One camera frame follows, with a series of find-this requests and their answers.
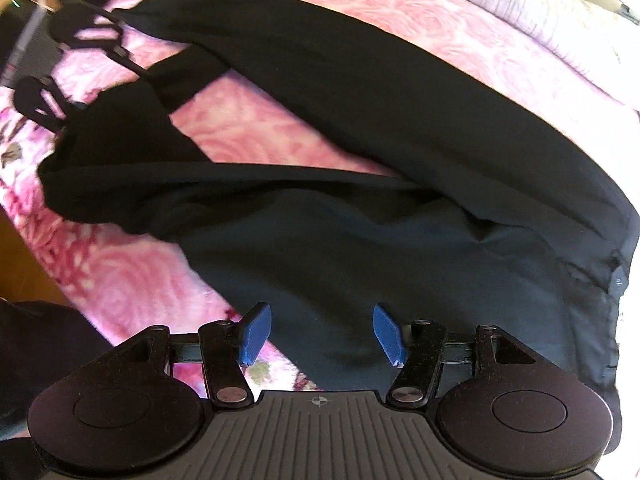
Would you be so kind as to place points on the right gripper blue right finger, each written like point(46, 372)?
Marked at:
point(390, 334)

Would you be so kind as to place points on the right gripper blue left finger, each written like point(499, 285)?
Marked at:
point(254, 331)

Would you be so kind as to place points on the black trousers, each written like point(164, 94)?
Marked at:
point(488, 216)

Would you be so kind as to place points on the pink rose bedspread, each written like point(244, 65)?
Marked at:
point(124, 283)

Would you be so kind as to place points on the striped grey white quilt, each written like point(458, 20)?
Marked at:
point(598, 44)

